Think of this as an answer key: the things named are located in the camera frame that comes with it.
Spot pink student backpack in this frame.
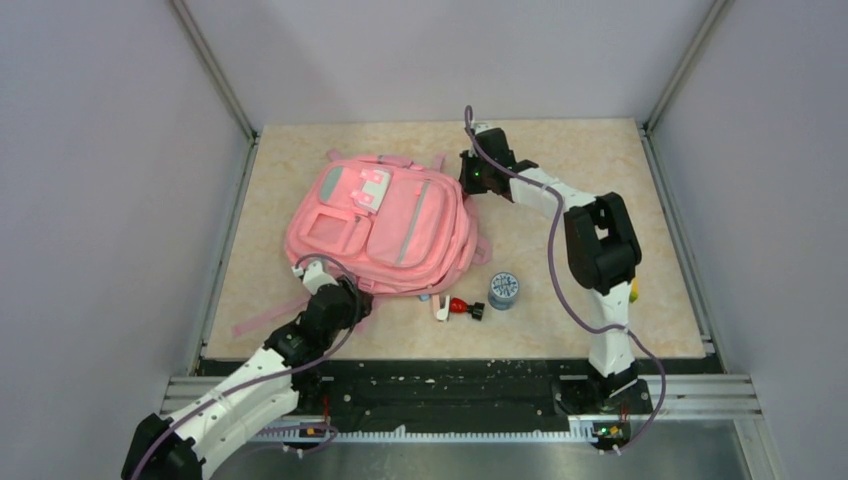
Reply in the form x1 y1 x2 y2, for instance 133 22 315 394
231 149 493 339

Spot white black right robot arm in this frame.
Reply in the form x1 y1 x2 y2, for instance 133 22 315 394
459 121 642 412

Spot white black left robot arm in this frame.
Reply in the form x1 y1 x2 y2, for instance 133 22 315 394
120 277 374 479

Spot red black stamp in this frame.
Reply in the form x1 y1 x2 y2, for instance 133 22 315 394
449 298 485 321

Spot blue slime jar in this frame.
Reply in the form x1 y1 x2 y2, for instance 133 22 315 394
488 272 520 311

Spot yellow triangular toy block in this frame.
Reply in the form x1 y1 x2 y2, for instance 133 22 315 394
629 278 640 303

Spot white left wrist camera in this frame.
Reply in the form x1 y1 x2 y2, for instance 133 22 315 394
291 260 339 296

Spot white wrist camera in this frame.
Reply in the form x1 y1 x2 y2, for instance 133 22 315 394
291 260 339 296
470 121 493 136

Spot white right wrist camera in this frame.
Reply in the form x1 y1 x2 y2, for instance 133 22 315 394
470 121 493 136

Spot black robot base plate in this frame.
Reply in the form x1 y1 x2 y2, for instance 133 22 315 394
192 357 730 439

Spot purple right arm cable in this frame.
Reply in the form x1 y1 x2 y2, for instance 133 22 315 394
463 104 667 455

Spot aluminium frame rail right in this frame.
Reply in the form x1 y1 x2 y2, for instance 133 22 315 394
639 0 734 373

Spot aluminium frame rail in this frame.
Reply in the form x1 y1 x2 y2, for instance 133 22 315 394
167 1 257 374
639 0 734 373

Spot aluminium frame rail left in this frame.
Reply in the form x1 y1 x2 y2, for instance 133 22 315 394
167 1 257 374

